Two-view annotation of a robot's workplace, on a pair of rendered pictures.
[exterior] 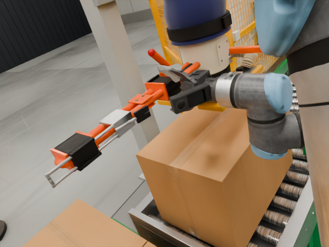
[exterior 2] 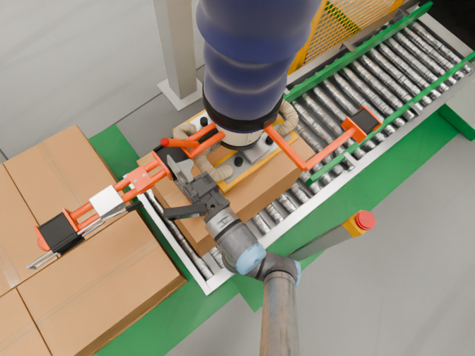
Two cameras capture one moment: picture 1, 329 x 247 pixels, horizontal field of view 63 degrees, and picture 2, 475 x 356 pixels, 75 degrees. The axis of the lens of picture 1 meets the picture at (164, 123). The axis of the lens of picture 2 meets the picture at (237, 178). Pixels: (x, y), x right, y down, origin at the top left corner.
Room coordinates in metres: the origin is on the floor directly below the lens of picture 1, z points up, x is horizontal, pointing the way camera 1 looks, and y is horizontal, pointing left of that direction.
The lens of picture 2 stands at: (0.44, -0.18, 2.07)
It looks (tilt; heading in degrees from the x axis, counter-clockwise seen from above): 68 degrees down; 351
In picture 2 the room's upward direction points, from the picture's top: 12 degrees clockwise
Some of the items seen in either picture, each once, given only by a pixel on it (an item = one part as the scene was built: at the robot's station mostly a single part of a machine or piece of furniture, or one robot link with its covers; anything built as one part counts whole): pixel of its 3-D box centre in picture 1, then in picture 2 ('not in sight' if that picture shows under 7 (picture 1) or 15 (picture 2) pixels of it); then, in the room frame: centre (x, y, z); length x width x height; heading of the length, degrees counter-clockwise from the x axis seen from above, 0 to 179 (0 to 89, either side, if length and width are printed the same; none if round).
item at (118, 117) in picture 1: (117, 123); (108, 203); (0.67, 0.12, 1.23); 0.07 x 0.07 x 0.04; 42
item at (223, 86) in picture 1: (229, 89); (221, 222); (0.64, -0.19, 1.23); 0.09 x 0.05 x 0.10; 132
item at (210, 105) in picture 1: (231, 82); (254, 152); (0.91, -0.29, 1.13); 0.34 x 0.10 x 0.05; 132
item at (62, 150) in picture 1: (76, 150); (60, 230); (0.58, 0.23, 1.23); 0.08 x 0.07 x 0.05; 132
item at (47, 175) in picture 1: (105, 141); (89, 234); (0.58, 0.15, 1.23); 0.31 x 0.03 x 0.05; 132
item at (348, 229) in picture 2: not in sight; (317, 244); (0.73, -0.70, 0.50); 0.07 x 0.07 x 1.00; 41
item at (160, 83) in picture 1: (164, 86); (173, 159); (0.81, -0.04, 1.23); 0.10 x 0.08 x 0.06; 42
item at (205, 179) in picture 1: (223, 159); (226, 175); (0.97, -0.20, 0.75); 0.60 x 0.40 x 0.40; 132
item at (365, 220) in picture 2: not in sight; (364, 220); (0.73, -0.70, 1.02); 0.07 x 0.07 x 0.04
